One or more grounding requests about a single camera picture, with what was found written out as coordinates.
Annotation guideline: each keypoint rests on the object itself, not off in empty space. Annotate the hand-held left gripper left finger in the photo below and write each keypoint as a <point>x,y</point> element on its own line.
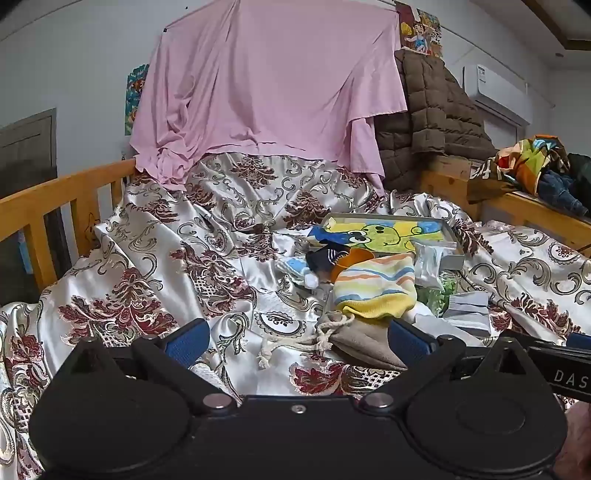
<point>188,342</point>

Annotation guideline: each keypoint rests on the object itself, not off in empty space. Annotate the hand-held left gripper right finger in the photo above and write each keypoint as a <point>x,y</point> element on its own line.
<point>408,344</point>

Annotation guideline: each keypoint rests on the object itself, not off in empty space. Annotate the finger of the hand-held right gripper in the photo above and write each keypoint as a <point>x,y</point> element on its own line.
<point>531,339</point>
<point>579,340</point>

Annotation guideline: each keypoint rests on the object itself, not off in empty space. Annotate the white grey striped packet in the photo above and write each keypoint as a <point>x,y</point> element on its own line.
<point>466,311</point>

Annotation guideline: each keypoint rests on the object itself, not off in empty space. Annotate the striped yellow knit hat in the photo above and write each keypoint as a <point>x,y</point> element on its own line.
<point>374,286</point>

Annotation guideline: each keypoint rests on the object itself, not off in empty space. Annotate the grey metal tray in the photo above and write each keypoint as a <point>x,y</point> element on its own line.
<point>455,261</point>

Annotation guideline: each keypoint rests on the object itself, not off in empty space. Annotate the orange plastic cup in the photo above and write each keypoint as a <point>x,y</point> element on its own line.
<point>355,259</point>

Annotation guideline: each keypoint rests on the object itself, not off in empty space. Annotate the navy striped sock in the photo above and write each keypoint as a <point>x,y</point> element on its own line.
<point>323,261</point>

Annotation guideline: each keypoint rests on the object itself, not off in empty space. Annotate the white blue baby cloth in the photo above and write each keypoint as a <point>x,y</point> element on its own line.
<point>295,270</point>

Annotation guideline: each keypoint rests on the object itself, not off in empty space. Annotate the green filled plastic packet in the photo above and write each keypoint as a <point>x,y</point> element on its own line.
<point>436,297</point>

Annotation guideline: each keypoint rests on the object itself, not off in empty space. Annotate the clear plastic packet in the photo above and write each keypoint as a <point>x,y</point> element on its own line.
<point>431,263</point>

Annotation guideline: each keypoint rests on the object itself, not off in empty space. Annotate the floral satin blanket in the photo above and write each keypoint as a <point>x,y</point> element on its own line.
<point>184,258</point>

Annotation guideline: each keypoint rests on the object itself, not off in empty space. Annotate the yellow blue cartoon towel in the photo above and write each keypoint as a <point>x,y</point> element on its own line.
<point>392,235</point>

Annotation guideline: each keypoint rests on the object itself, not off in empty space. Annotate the blue jeans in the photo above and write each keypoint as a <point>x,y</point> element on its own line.
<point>558,191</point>

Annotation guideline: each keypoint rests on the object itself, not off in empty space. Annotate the dark garment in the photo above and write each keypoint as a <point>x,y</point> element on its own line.
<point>581,175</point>

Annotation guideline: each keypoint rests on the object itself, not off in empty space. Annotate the colourful patterned cloth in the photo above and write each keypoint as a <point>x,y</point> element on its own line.
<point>531,161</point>

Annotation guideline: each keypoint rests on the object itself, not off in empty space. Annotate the brown quilted jacket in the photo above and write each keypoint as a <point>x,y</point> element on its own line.
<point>429,115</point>

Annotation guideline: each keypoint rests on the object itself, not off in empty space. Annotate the white air conditioner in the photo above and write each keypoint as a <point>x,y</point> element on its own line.
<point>498,92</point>

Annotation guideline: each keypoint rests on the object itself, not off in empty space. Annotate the dark door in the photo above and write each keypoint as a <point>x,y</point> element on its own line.
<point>27,147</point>

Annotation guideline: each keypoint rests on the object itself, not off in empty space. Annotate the pink bed sheet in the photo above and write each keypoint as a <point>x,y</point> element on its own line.
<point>277,83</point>

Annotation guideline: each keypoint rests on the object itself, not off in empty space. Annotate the wooden slatted bed rail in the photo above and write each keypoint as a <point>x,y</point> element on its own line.
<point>55,194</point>

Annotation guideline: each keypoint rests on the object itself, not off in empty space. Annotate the blue orange wall poster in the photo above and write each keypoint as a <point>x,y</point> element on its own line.
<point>135,97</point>

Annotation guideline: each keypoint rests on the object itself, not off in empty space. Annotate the cartoon figures wall poster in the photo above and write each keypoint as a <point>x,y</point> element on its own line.
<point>420,27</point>

